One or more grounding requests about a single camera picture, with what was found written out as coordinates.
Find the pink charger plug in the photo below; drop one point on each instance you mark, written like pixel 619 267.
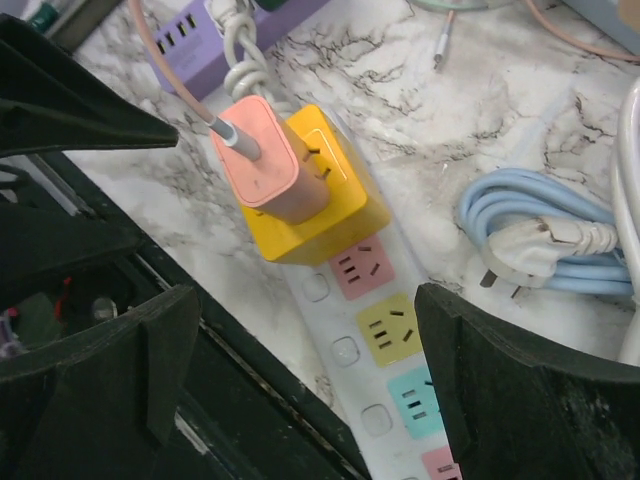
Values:
pixel 269 167

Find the purple USB power strip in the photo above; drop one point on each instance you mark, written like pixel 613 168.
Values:
pixel 193 47

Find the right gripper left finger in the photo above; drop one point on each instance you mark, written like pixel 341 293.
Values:
pixel 99 404

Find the white multicolour power strip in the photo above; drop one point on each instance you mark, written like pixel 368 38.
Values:
pixel 359 309

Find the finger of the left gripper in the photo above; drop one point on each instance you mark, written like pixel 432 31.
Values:
pixel 51 103

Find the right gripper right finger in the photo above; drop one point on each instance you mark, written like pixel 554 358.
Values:
pixel 516 405

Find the white round plug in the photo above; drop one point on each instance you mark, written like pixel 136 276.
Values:
pixel 558 254

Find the black metal base rail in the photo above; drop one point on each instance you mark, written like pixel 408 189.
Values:
pixel 64 271

